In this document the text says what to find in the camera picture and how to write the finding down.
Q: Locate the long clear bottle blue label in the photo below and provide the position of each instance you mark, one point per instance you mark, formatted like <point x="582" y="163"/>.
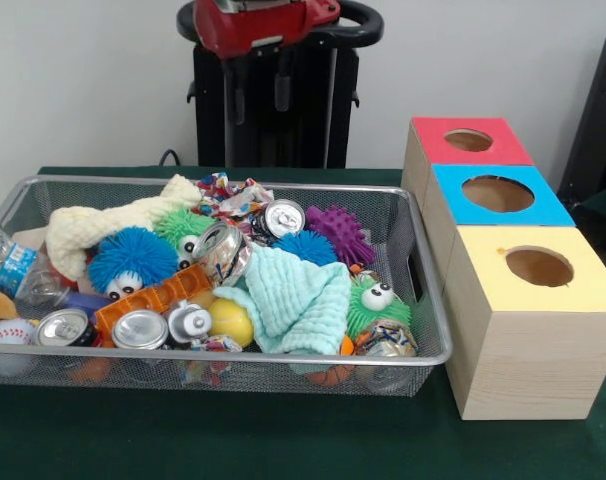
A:
<point x="15" y="260"/>

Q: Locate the white baseball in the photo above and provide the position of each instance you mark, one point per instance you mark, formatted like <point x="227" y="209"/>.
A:
<point x="10" y="334"/>

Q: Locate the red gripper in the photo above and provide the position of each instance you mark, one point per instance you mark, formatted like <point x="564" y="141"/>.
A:
<point x="243" y="30"/>

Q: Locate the black upright panel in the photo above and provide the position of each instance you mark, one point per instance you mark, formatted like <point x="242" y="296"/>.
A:
<point x="598" y="125"/>

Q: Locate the yellow ball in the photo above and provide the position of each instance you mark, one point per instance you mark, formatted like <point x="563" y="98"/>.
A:
<point x="228" y="320"/>

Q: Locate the orange plastic tray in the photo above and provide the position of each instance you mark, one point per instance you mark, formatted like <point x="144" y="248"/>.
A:
<point x="173" y="290"/>

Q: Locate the purple spiky ball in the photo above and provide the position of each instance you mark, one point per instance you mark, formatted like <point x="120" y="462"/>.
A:
<point x="343" y="232"/>

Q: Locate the green spiky toy with eyes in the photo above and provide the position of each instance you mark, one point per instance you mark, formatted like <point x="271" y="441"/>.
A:
<point x="378" y="320"/>

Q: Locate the black drink can silver top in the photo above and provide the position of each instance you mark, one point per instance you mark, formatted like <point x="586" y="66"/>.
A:
<point x="283" y="217"/>

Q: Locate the cream knit cloth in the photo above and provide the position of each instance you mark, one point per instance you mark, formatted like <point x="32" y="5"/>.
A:
<point x="133" y="207"/>

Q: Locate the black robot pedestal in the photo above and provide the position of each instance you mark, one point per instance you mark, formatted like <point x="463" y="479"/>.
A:
<point x="308" y="100"/>

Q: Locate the dark green table cloth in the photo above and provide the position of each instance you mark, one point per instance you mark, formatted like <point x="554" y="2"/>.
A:
<point x="283" y="440"/>

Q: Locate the crushed silver can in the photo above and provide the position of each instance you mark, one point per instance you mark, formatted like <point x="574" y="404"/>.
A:
<point x="223" y="255"/>

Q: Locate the wooden box with three holes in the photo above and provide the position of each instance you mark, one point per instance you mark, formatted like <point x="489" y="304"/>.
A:
<point x="533" y="360"/>

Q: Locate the blue spiky toy with eyes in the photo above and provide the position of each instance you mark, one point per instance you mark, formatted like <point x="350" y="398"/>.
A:
<point x="133" y="255"/>

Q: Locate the mint green cloth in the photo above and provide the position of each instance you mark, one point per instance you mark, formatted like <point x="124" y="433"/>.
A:
<point x="293" y="300"/>

